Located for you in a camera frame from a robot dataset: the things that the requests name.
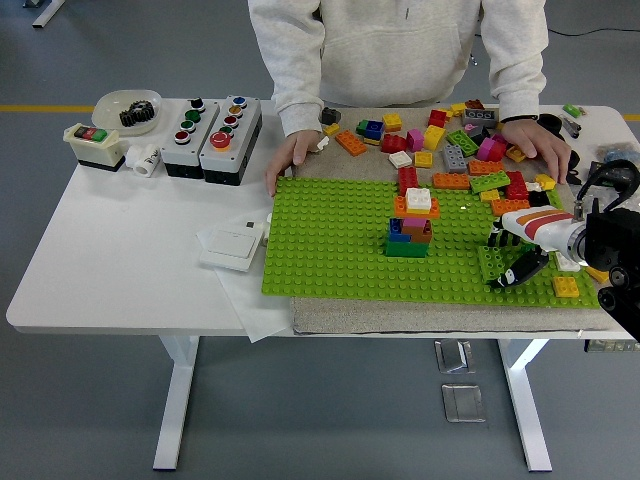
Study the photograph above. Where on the under-table tray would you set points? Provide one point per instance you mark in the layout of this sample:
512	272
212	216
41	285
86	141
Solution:
612	346

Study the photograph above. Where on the brown brick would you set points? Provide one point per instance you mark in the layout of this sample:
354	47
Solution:
474	104
420	235

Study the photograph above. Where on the small green connector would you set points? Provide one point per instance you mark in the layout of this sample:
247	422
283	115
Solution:
570	108

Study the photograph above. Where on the small white brick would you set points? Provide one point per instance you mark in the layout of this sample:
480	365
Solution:
532	187

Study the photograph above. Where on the white flat square brick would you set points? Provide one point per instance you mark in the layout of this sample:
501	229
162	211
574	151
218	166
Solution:
400	159
565	262
324	143

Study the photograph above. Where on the grey long brick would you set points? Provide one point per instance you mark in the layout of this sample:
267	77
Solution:
454	158
479	117

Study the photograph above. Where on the four-button emergency stop box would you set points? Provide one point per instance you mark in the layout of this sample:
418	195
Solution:
227	160

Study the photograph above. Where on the black metal gears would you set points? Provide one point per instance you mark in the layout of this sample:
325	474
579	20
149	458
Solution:
136	114

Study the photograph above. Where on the white table leg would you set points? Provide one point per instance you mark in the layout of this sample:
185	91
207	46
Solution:
177	400
527	400

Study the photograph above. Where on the black brick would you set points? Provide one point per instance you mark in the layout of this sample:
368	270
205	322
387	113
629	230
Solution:
539	198

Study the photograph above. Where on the red square brick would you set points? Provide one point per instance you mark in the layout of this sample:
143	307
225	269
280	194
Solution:
437	118

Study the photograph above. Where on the small yellow brick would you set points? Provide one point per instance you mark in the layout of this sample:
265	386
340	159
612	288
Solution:
489	195
457	108
331	129

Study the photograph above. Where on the red long brick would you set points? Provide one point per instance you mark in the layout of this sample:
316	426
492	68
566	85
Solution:
407	180
517	186

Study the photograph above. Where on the white plastic bowl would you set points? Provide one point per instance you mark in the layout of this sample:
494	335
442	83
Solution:
107	112

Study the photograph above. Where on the dark grey brick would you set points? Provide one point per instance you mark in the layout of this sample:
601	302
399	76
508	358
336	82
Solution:
330	116
481	133

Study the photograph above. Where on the white wall switch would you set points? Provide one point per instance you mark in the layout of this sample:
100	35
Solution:
227	247

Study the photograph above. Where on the blue green yellow brick stack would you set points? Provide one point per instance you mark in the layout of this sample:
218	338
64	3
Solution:
372	131

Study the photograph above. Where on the green studded baseplate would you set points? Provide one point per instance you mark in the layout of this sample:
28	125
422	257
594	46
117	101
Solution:
325	260

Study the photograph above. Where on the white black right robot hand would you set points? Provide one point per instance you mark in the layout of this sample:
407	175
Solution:
542	227

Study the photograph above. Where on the white plug adapter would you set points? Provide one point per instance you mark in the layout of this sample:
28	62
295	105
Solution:
255	231

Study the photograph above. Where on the person's left hand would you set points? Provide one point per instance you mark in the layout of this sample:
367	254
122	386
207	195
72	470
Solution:
537	142

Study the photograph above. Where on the orange long brick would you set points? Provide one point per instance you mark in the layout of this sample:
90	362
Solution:
400	207
485	167
351	143
510	205
451	180

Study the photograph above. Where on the white furniture foot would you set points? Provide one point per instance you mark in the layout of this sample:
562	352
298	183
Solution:
47	12

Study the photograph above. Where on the magenta brick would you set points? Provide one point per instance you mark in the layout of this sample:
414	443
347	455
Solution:
415	141
492	149

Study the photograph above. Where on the three-button control box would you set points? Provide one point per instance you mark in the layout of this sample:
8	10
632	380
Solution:
187	150

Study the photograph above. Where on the person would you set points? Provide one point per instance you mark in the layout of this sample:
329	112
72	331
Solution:
390	50

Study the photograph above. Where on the person's right forearm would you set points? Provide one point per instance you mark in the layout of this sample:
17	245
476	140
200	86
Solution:
300	110

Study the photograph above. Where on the person's left forearm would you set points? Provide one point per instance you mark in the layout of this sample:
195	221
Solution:
517	95

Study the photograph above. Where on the metal floor plate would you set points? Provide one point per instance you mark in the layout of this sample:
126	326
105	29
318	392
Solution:
463	402
454	356

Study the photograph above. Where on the pink brick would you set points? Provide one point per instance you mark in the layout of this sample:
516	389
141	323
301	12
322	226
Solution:
416	223

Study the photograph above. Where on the red green button switch box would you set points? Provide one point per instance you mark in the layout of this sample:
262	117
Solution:
95	147

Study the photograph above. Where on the grey metal tool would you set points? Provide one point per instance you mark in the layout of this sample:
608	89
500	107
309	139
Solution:
571	127

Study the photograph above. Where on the person's right hand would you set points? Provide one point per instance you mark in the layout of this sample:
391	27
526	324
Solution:
290	155

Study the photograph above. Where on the white paper sheet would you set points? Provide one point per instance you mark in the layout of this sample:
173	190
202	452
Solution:
255	310

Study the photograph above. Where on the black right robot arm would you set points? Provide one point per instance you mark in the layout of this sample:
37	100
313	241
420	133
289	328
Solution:
615	235

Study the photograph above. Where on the grey-brown mat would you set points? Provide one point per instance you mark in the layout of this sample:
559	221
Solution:
350	320

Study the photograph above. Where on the black electronic module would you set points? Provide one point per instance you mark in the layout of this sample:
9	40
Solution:
597	168

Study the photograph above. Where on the yellow flat square brick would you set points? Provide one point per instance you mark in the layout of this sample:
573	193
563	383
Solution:
596	274
423	159
566	286
515	155

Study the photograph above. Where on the white pipe tee fitting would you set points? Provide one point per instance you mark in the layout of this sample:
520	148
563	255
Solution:
142	160

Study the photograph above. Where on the plastic bag with blue parts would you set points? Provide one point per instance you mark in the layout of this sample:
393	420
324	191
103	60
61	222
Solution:
617	152

